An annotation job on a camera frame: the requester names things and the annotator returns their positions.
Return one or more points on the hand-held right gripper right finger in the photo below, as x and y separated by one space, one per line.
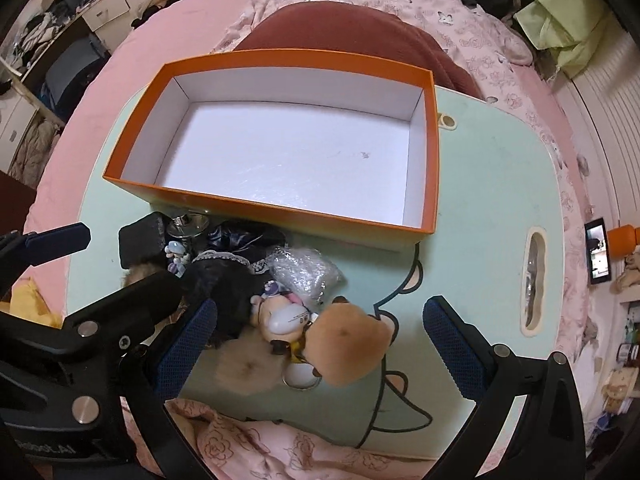
455 350

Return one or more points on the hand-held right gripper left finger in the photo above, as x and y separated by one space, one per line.
190 345

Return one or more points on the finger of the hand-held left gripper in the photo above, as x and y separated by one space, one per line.
57 240
145 292

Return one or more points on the small blue cartoon figure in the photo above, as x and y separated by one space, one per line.
178 255

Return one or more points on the black power adapter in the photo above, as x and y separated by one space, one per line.
142 240

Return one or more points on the white fluffy pompom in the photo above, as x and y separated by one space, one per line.
247 367

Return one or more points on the shiny metal cap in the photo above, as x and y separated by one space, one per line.
187 225

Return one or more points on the black lace cloth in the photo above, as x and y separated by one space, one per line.
230 265

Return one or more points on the tan plush toy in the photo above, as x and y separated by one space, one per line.
350 340

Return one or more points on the clear bubble wrap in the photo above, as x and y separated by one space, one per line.
310 272

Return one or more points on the orange cardboard box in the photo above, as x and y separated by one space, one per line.
300 160

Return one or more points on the yellow cloth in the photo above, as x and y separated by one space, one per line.
32 305

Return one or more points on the mint green lap table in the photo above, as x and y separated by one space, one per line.
490 185

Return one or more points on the black phone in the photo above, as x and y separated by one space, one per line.
598 252

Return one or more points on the beige plush toy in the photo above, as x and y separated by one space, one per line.
630 270

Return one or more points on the orange round object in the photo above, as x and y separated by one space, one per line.
627 240

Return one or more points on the clothes pile on counter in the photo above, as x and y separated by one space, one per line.
42 35

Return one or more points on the white desk with drawer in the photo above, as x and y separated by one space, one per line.
107 10

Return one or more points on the maroon cushion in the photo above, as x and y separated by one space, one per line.
350 27

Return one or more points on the light green cloth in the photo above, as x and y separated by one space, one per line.
560 15

